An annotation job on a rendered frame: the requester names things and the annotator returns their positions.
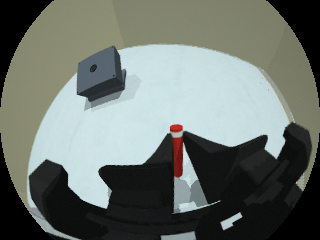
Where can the grey sloped panel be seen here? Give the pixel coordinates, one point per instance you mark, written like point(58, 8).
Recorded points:
point(100, 75)

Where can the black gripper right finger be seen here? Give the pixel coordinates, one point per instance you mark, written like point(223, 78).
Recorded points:
point(214, 163)

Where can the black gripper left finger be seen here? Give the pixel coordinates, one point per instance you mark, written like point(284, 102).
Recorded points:
point(156, 173)

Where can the red peg with white band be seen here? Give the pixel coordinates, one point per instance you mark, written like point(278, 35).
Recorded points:
point(178, 153)

